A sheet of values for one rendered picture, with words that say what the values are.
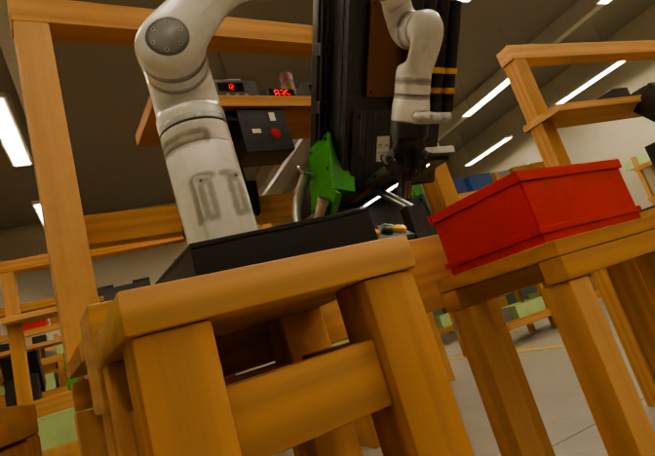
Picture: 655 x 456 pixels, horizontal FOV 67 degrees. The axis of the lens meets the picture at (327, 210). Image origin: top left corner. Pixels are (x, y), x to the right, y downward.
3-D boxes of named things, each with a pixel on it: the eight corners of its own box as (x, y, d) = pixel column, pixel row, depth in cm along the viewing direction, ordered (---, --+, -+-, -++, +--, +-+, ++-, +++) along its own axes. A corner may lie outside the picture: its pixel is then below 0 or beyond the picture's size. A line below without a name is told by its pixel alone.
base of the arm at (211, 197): (272, 236, 62) (235, 114, 65) (200, 252, 58) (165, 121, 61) (250, 252, 70) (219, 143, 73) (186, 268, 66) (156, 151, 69)
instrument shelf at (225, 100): (395, 105, 187) (392, 96, 188) (152, 105, 138) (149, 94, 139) (360, 136, 207) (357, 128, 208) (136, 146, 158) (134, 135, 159)
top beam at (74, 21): (404, 51, 222) (399, 33, 224) (11, 19, 140) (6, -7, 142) (393, 62, 229) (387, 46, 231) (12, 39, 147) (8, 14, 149)
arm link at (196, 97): (140, 57, 74) (169, 162, 71) (124, 18, 65) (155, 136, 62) (202, 44, 76) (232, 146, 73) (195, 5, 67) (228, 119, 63)
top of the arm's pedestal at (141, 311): (418, 265, 57) (406, 233, 58) (124, 338, 40) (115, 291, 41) (304, 313, 83) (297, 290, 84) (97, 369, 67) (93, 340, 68)
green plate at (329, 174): (359, 207, 129) (353, 137, 136) (331, 203, 125) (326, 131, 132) (338, 221, 138) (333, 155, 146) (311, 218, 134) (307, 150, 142)
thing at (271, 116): (295, 148, 159) (284, 107, 162) (248, 151, 150) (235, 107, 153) (281, 165, 169) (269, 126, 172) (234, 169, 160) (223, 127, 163)
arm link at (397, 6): (421, 35, 101) (388, -27, 94) (448, 33, 93) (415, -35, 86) (397, 57, 100) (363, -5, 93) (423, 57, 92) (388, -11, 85)
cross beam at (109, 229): (425, 197, 208) (418, 177, 210) (86, 245, 137) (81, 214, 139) (417, 202, 212) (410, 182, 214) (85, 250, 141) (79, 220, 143)
